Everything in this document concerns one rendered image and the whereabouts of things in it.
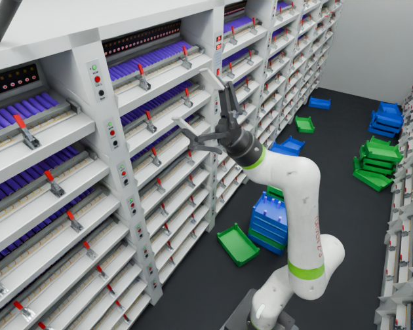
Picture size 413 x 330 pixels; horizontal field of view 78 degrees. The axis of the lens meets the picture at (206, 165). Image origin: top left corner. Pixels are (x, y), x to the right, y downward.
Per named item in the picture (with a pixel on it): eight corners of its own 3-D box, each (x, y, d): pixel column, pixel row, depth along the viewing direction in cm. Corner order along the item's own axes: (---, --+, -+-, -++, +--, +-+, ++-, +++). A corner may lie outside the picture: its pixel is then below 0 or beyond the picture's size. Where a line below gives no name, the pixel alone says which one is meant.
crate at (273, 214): (298, 213, 194) (301, 207, 189) (289, 232, 182) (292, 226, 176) (261, 198, 207) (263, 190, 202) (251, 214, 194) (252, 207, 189)
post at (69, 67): (162, 294, 180) (98, 27, 70) (154, 306, 174) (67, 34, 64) (141, 279, 188) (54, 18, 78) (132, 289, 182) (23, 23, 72)
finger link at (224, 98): (231, 129, 66) (235, 128, 67) (226, 84, 62) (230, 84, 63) (221, 128, 69) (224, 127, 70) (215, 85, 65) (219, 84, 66)
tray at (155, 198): (208, 154, 165) (213, 145, 157) (142, 219, 126) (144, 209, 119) (184, 137, 168) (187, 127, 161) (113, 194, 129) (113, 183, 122)
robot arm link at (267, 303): (283, 313, 129) (290, 295, 118) (266, 339, 121) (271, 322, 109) (261, 296, 137) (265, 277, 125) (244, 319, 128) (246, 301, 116)
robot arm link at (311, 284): (300, 271, 101) (332, 287, 92) (284, 295, 93) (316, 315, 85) (297, 236, 93) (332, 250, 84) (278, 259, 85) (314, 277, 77)
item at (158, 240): (208, 194, 189) (214, 184, 179) (153, 258, 150) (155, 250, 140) (186, 178, 192) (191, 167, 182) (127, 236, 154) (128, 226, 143)
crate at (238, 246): (258, 254, 203) (260, 249, 198) (238, 267, 195) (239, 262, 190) (235, 228, 223) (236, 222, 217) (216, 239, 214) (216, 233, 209)
